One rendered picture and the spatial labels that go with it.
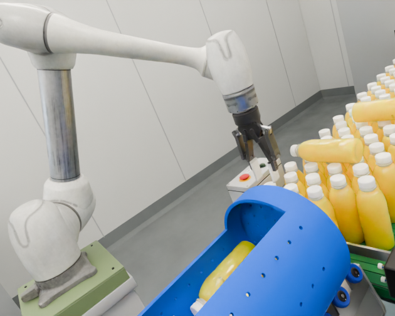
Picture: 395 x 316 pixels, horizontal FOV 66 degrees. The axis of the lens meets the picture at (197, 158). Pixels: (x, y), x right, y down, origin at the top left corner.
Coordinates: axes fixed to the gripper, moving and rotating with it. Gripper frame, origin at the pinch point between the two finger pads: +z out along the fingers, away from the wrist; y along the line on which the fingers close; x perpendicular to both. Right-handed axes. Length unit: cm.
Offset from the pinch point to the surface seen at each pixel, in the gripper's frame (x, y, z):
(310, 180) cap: 4.3, 11.3, 5.2
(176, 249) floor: 40, -168, 116
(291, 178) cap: 4.7, 4.8, 5.0
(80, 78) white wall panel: 67, -249, -55
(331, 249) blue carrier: -22.6, 29.9, 2.3
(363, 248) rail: -4.8, 26.5, 17.9
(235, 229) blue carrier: -21.2, 2.8, 5.2
